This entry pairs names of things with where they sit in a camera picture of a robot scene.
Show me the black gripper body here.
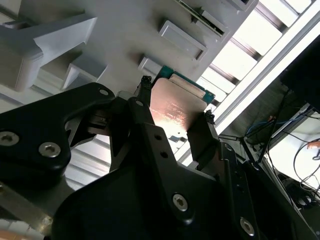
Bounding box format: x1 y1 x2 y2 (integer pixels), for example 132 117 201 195
51 153 313 240

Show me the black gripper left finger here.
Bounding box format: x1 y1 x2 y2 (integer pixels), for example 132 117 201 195
0 74 196 220

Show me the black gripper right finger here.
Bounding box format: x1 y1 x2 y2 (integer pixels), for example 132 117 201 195
186 109 257 238

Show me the CPU with silver top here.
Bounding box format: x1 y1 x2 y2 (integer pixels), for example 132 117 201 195
149 64 217 133

